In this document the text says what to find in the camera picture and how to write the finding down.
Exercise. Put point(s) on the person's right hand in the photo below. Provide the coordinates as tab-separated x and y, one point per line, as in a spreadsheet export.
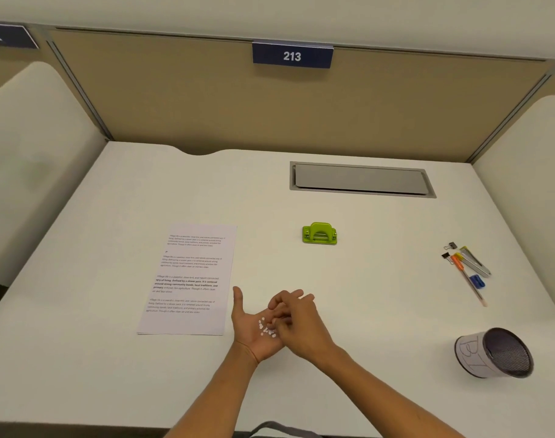
305	330

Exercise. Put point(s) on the person's left hand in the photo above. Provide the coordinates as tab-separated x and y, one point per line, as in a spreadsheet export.
252	330

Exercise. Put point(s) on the person's right fingers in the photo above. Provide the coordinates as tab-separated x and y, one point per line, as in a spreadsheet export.
274	324

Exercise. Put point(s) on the person's left thumb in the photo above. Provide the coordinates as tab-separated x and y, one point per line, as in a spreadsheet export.
238	301

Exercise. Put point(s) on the pile of white paper dots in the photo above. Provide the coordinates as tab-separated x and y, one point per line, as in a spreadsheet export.
264	328

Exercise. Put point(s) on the person's right forearm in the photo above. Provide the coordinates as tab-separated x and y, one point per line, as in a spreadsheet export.
373	396

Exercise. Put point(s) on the person's left forearm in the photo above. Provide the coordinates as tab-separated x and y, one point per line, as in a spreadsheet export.
218	392

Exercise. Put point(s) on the printed white paper sheet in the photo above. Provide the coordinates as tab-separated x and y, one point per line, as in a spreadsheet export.
191	278

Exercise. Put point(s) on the green hole punch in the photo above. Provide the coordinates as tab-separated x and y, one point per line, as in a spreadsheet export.
320	234

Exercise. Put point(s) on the grey garment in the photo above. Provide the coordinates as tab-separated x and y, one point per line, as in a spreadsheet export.
282	431

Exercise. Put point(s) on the orange highlighter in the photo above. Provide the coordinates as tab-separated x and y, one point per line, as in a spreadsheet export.
458	260

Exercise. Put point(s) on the beige divider panel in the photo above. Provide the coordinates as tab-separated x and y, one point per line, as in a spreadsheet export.
282	109

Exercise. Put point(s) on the pink pen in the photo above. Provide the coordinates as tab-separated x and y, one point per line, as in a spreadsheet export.
473	287

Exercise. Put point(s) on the mesh pen cup paper label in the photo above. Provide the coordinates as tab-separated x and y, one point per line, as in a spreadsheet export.
487	355

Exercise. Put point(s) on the white side partition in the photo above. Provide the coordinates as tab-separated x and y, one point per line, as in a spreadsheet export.
36	168
528	186

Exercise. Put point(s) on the blue desk number sign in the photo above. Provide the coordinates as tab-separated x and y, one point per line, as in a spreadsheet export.
8	36
292	55

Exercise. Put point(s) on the grey metal partition post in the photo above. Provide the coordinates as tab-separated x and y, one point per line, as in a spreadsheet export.
79	91
510	116

